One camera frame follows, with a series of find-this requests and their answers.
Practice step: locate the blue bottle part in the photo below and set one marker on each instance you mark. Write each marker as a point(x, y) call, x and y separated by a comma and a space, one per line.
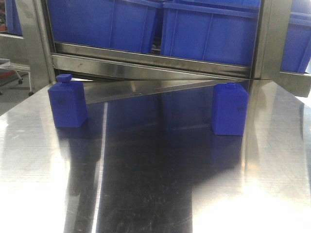
point(229, 108)
point(67, 101)

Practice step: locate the blue bin far right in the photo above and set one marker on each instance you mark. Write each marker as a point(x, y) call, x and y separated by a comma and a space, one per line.
point(297, 49)

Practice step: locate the blue bin centre right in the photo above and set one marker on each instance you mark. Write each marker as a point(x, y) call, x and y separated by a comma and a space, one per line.
point(209, 32)

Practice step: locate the stainless steel shelf rack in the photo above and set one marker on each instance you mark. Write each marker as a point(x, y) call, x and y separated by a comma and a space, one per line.
point(37, 53)

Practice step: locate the blue bin far left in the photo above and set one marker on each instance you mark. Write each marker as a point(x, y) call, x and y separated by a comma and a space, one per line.
point(12, 18)

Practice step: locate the wheeled metal cart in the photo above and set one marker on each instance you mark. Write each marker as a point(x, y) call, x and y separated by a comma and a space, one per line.
point(17, 72)

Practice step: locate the blue bin centre left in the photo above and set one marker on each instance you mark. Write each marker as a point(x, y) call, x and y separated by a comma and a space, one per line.
point(114, 24)

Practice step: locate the blue bin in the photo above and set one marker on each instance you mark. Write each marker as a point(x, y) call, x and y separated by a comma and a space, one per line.
point(209, 32)
point(297, 49)
point(114, 24)
point(12, 18)

